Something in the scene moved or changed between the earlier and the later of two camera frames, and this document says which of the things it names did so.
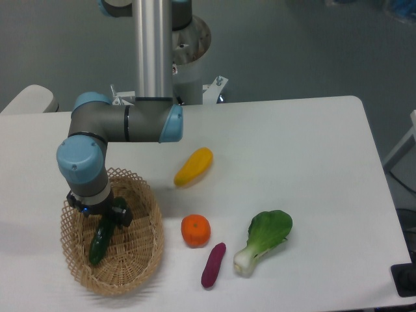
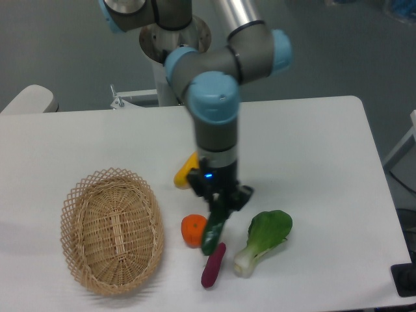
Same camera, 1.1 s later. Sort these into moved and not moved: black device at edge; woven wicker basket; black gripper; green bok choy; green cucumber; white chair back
Moved: green cucumber; black gripper
Not moved: green bok choy; black device at edge; white chair back; woven wicker basket
